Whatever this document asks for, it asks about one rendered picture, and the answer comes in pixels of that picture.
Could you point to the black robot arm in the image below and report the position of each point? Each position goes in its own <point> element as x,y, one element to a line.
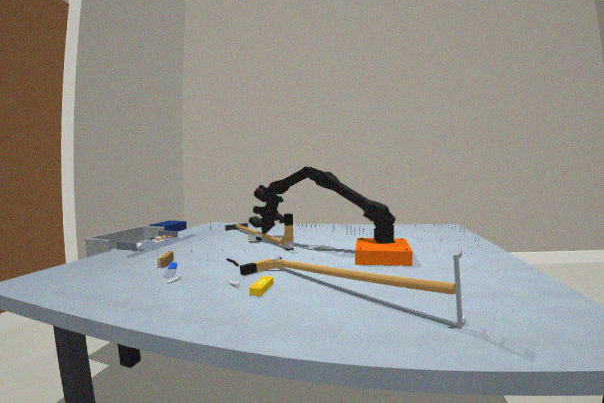
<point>376,212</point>

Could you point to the yellow rectangular block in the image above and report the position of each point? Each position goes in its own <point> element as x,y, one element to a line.
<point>261,285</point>

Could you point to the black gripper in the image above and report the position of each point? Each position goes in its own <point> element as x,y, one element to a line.
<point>266,223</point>

